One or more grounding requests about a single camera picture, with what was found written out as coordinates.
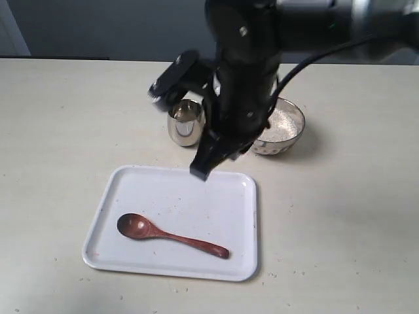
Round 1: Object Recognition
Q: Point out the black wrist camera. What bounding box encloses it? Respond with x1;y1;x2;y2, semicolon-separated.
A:
148;50;215;112

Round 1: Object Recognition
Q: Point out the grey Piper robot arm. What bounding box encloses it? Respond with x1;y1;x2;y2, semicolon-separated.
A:
190;1;418;180

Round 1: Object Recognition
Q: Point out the black camera cable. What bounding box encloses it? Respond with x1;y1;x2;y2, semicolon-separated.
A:
266;32;377;128

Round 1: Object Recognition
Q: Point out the steel bowl of rice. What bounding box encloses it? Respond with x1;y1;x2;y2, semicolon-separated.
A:
251;98;306;155

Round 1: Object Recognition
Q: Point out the small steel cup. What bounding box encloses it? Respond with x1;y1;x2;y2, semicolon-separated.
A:
167;99;206;147

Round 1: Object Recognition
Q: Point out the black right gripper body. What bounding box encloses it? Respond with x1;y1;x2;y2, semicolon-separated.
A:
205;1;280;157

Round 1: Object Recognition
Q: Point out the white rectangular plastic tray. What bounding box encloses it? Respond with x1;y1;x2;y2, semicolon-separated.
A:
82;165;258;281

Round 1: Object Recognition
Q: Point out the dark red wooden spoon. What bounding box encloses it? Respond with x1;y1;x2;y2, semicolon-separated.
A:
117;213;230;260

